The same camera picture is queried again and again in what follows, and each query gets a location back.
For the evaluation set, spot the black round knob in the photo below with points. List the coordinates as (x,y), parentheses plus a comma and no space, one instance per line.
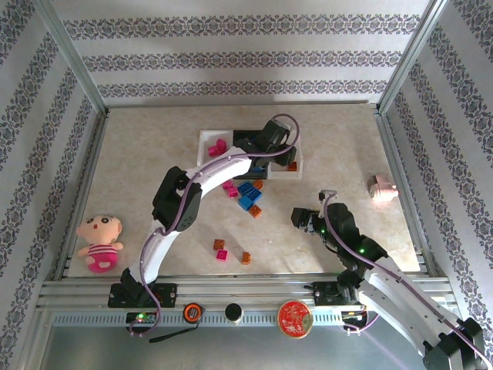
(233,311)

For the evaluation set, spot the aluminium frame post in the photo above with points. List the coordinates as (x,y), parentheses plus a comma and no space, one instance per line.
(408,58)
(74,58)

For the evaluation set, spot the aluminium side rail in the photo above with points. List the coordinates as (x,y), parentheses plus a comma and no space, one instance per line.
(394,154)
(84,185)

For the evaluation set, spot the grey metal panel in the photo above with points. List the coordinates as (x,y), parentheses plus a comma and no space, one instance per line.
(250,350)

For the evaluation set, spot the black plastic bin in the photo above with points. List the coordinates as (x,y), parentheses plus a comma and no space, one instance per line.
(240,135)

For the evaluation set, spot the white plastic bin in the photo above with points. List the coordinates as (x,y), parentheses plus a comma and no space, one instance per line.
(204,138)
(285,175)

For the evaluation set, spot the plush doll pink striped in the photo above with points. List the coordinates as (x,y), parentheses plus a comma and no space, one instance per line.
(100,231)

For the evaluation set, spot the pink lego brick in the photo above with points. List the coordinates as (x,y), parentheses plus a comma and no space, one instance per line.
(232,191)
(228,184)
(221,144)
(213,151)
(222,254)

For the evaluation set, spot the orange lego brick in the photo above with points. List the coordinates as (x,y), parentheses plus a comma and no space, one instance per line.
(292,166)
(246,257)
(218,244)
(255,210)
(258,184)

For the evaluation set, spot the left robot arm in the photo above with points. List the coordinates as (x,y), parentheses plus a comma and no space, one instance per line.
(215,171)

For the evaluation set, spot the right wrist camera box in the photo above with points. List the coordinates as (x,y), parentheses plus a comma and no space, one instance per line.
(328,194)

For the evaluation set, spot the circuit board green light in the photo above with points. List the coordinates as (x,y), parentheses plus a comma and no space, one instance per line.
(140,318)

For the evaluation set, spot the orange black tape measure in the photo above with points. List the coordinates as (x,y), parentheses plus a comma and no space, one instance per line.
(192,313)

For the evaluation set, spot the wide aluminium extrusion rail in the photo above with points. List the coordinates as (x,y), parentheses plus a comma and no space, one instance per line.
(250,289)

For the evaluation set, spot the small pink white toy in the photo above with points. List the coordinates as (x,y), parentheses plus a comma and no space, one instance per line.
(381,189)

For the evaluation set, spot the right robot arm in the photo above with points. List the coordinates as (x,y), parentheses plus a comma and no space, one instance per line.
(404,304)

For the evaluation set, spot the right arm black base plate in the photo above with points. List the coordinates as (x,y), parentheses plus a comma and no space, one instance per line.
(321,294)

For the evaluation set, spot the thin metal rail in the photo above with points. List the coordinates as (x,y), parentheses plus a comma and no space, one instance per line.
(231,103)

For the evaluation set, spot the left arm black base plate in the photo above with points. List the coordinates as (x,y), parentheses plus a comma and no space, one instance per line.
(169,294)

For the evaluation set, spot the red gold round tin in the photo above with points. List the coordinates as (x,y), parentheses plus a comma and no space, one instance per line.
(294,319)

